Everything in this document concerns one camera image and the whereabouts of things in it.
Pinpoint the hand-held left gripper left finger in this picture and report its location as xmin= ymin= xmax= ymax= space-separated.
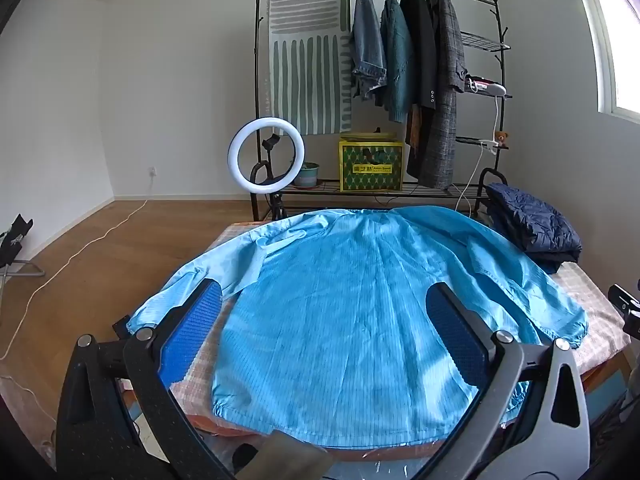
xmin=56 ymin=277 xmax=236 ymax=480

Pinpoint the black folding stool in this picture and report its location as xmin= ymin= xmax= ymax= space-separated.
xmin=0 ymin=214 xmax=46 ymax=301

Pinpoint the clear plastic bag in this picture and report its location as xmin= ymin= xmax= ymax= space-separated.
xmin=320 ymin=440 xmax=431 ymax=480

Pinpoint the black metal clothes rack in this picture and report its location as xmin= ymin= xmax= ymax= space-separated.
xmin=252 ymin=0 xmax=513 ymax=221

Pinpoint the teal jacket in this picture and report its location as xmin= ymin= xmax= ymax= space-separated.
xmin=377 ymin=0 xmax=416 ymax=123

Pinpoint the small potted plant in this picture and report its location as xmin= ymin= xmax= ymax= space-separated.
xmin=292 ymin=161 xmax=321 ymax=187

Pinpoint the black coat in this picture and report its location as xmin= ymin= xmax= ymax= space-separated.
xmin=400 ymin=0 xmax=438 ymax=178

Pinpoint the white ring light with stand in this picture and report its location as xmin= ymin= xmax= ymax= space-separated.
xmin=228 ymin=116 xmax=306 ymax=221

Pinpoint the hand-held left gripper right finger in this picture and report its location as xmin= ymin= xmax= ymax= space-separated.
xmin=425 ymin=281 xmax=591 ymax=480

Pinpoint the blue denim jacket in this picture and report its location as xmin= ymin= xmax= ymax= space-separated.
xmin=350 ymin=0 xmax=388 ymax=101

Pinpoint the white floor cable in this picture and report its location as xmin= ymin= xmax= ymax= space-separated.
xmin=0 ymin=167 xmax=158 ymax=361

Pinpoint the blue striped work coat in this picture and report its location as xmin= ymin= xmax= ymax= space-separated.
xmin=125 ymin=206 xmax=592 ymax=448

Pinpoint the window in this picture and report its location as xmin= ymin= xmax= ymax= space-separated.
xmin=570 ymin=0 xmax=640 ymax=123

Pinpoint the white clip lamp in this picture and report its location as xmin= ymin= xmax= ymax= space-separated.
xmin=467 ymin=82 xmax=513 ymax=153

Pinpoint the yellow green patterned box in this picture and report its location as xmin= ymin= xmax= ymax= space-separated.
xmin=339 ymin=131 xmax=404 ymax=192

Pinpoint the pink checked blanket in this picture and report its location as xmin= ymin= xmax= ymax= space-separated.
xmin=117 ymin=220 xmax=632 ymax=428

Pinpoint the orange scarf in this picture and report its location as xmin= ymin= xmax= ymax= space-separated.
xmin=405 ymin=105 xmax=426 ymax=146

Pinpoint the folded navy puffer jacket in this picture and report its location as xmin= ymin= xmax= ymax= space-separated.
xmin=484 ymin=182 xmax=583 ymax=275

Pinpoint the thin white lamp cable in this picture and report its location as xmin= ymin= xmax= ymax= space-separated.
xmin=455 ymin=147 xmax=488 ymax=213

